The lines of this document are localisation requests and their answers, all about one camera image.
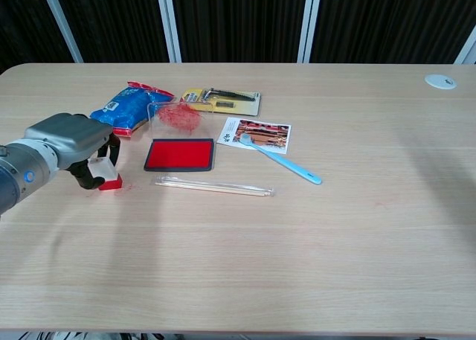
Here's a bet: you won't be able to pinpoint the wrapped wooden chopsticks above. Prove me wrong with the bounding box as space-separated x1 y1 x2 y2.
154 174 277 199

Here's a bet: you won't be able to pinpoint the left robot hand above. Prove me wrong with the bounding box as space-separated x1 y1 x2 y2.
24 112 122 191

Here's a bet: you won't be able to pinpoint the clear plastic lid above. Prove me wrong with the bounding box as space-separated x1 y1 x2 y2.
147 101 213 140

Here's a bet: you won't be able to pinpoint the red ink pad black case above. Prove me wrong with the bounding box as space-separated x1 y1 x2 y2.
144 138 216 173

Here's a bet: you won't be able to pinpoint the blue snack bag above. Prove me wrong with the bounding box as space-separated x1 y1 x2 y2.
90 80 176 138

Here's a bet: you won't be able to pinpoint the white table cable grommet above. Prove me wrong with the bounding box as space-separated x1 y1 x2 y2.
424 73 457 91

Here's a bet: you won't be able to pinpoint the small white and red stamp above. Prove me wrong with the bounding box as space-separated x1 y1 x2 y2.
88 149 123 191

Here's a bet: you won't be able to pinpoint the white aluminium partition post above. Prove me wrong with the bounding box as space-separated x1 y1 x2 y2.
39 0 84 64
453 34 476 65
296 0 323 64
155 0 182 63

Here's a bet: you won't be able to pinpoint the printed photo postcard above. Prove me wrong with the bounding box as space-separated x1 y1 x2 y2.
216 117 292 155

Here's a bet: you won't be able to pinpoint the light blue toothbrush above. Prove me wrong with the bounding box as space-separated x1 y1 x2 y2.
239 132 323 186

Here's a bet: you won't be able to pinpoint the razor in yellow blister card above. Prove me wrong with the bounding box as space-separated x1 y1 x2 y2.
180 87 263 117

